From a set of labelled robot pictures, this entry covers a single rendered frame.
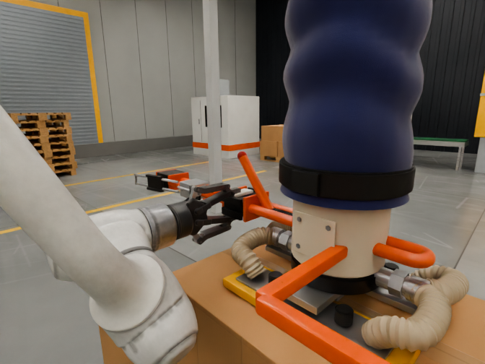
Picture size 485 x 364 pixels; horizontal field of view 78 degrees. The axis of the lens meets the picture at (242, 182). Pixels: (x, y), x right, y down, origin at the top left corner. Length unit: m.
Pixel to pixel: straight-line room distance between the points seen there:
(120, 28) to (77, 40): 1.42
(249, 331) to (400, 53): 0.48
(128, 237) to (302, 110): 0.34
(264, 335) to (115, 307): 0.25
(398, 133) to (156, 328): 0.42
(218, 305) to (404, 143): 0.42
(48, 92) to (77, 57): 1.26
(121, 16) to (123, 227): 10.58
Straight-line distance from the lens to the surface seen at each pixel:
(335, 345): 0.33
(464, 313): 0.70
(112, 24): 10.82
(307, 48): 0.48
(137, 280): 0.41
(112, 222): 0.55
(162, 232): 0.58
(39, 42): 9.89
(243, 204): 0.69
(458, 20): 11.34
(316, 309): 0.53
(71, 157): 7.32
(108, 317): 0.44
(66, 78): 9.92
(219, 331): 0.60
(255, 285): 0.61
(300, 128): 0.48
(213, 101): 3.73
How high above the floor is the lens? 1.30
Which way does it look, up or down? 13 degrees down
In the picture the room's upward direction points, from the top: 1 degrees counter-clockwise
